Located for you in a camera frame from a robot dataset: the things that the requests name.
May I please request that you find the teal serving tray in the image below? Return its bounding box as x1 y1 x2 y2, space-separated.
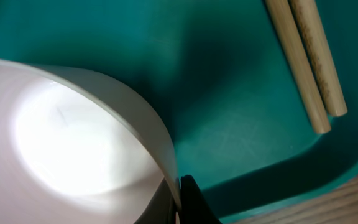
0 0 358 222

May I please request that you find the left wooden chopstick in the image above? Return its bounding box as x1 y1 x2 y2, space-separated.
265 0 331 134

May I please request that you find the small pink bowl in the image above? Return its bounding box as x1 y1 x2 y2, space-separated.
0 60 181 224

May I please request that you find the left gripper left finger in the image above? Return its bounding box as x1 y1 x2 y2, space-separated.
135 179 176 224

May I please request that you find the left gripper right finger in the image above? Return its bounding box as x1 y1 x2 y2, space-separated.
179 175 222 224

